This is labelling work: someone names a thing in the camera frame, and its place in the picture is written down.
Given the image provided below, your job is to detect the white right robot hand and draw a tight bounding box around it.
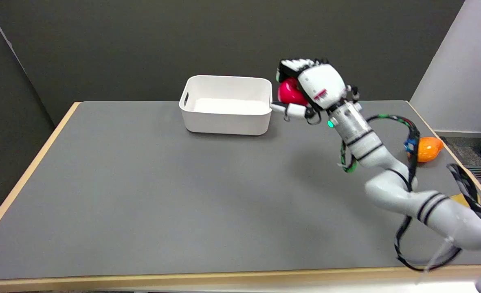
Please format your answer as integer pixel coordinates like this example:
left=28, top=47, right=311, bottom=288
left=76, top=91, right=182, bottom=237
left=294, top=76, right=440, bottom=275
left=270, top=58, right=361, bottom=125

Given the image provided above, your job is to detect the red apple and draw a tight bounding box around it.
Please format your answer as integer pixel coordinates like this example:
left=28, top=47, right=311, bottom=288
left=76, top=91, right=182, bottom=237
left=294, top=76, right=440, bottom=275
left=278, top=77, right=308, bottom=106

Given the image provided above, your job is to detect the white plastic box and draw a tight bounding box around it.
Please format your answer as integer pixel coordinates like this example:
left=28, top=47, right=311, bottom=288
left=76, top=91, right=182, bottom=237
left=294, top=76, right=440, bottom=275
left=179, top=75, right=273, bottom=136

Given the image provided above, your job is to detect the orange fruit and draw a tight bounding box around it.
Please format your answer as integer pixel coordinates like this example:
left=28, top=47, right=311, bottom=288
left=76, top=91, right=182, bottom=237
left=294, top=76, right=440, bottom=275
left=407, top=137, right=444, bottom=163

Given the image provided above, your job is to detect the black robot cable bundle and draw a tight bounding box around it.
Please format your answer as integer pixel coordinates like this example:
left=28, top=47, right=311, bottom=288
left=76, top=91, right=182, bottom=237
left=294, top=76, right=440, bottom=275
left=338, top=114, right=481, bottom=272

